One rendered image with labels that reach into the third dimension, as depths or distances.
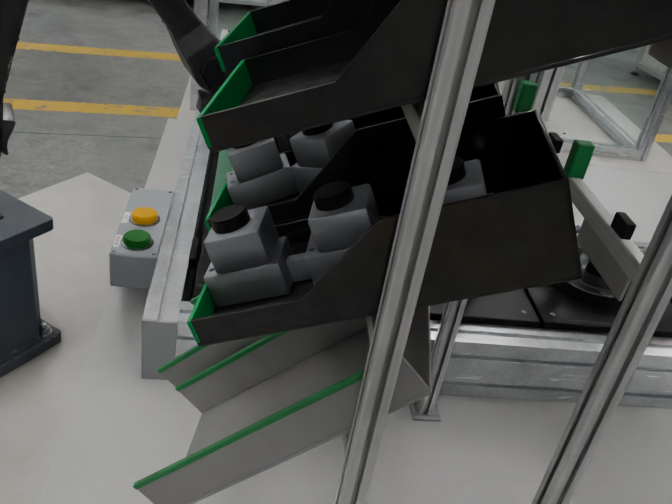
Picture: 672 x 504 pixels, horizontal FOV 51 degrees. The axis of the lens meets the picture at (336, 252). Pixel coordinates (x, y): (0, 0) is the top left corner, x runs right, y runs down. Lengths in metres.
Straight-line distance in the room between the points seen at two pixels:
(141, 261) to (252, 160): 0.43
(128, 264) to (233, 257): 0.54
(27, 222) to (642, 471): 0.86
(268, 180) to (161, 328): 0.33
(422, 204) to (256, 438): 0.26
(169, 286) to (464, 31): 0.70
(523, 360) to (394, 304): 0.60
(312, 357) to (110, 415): 0.35
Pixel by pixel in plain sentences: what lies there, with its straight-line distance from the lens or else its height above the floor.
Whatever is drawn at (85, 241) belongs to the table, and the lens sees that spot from 1.28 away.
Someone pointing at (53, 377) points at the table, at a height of 0.86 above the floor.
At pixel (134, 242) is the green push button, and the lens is 1.06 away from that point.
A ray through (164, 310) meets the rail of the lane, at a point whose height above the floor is 0.95.
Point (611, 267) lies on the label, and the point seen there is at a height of 1.28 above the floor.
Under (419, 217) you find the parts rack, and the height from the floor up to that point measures 1.34.
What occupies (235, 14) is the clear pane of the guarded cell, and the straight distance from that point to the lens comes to 2.29.
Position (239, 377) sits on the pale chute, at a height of 1.05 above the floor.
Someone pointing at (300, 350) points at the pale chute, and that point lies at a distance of 0.68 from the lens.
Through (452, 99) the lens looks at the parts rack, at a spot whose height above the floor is 1.42.
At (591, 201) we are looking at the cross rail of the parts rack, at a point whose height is 1.31.
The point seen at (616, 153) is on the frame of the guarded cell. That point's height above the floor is 0.87.
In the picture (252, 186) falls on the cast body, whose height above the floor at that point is 1.23.
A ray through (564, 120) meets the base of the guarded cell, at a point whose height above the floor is 0.86.
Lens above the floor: 1.54
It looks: 32 degrees down
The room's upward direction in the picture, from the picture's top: 10 degrees clockwise
